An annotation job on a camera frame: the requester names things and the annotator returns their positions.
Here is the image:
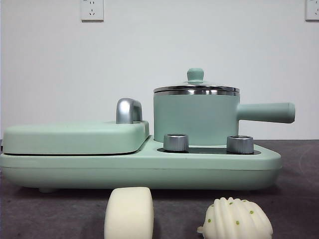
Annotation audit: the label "glass pot lid green knob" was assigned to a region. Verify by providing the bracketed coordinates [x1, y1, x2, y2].
[153, 68, 240, 96]

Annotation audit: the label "mint green griddle lid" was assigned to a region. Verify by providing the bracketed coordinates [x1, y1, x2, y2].
[1, 120, 151, 154]

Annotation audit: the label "silver griddle lid handle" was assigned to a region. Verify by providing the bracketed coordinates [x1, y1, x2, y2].
[116, 98, 144, 124]

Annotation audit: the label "plain smooth white bun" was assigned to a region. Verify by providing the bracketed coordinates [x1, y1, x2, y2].
[104, 186, 154, 239]

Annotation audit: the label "mint green handled pot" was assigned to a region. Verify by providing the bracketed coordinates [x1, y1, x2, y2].
[153, 86, 296, 146]

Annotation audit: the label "silver control knob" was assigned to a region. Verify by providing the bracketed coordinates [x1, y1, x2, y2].
[226, 135, 255, 153]
[163, 133, 189, 152]

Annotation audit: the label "white wall socket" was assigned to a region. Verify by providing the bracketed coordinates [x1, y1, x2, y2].
[81, 0, 104, 22]
[305, 0, 319, 21]

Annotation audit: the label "pleated white bun green dots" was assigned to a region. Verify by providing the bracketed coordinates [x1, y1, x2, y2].
[197, 196, 274, 239]

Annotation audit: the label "mint green breakfast machine base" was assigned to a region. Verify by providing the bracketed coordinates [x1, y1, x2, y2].
[0, 139, 283, 194]

